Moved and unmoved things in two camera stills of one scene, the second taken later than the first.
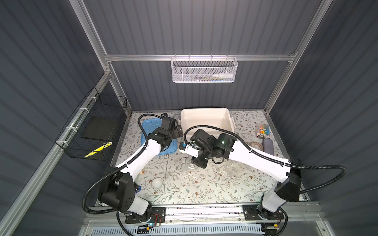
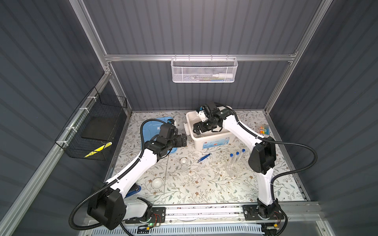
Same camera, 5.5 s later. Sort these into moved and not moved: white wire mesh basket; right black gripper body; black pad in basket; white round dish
Moved: right black gripper body
Not moved: white round dish; white wire mesh basket; black pad in basket
